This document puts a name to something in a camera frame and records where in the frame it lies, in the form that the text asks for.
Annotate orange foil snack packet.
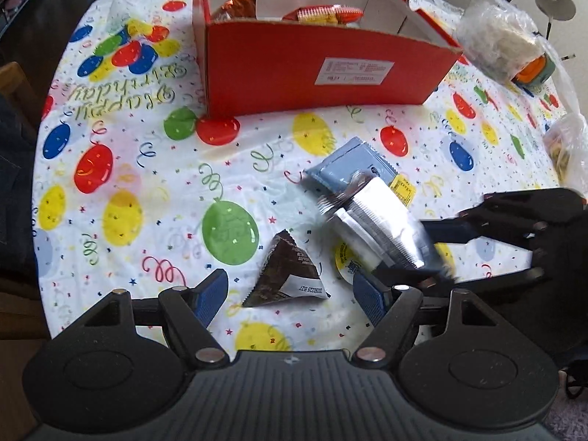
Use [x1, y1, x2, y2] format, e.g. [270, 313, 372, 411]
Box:
[210, 0, 259, 22]

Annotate brown triangular snack packet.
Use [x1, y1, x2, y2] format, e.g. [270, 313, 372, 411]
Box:
[243, 231, 331, 308]

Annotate red cardboard box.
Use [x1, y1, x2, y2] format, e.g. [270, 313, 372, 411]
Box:
[193, 0, 465, 121]

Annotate yellow and red snack packet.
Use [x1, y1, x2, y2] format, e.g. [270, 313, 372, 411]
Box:
[282, 3, 365, 27]

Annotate silver foil snack packet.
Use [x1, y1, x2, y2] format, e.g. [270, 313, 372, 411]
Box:
[319, 177, 456, 284]

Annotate orange and teal container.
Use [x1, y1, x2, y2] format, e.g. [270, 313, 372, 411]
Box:
[511, 52, 557, 89]

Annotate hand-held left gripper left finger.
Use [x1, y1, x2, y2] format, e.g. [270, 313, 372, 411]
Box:
[83, 269, 230, 370]

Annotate wooden chair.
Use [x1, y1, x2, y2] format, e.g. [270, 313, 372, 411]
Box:
[0, 62, 52, 341]

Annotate yellow round label packet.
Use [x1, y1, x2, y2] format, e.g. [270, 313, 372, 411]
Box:
[334, 239, 369, 282]

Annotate light blue snack packet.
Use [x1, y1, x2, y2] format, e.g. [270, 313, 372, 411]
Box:
[303, 137, 400, 194]

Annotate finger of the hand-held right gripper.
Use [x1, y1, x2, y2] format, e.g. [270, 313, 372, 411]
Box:
[373, 266, 548, 294]
[420, 190, 553, 245]

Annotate balloon print tablecloth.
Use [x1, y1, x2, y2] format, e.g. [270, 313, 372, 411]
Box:
[32, 0, 575, 354]

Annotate clear plastic bag of snacks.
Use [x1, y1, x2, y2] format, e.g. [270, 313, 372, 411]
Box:
[455, 0, 560, 86]

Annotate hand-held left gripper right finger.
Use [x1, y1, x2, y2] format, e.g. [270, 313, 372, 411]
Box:
[351, 271, 500, 371]

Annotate small clear plastic bag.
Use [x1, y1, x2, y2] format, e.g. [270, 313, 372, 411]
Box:
[542, 112, 588, 190]

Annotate dark blue jeans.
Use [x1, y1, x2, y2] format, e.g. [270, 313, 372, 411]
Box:
[0, 92, 40, 268]

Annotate yellow square label packet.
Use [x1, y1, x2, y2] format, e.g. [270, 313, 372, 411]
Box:
[390, 173, 417, 208]

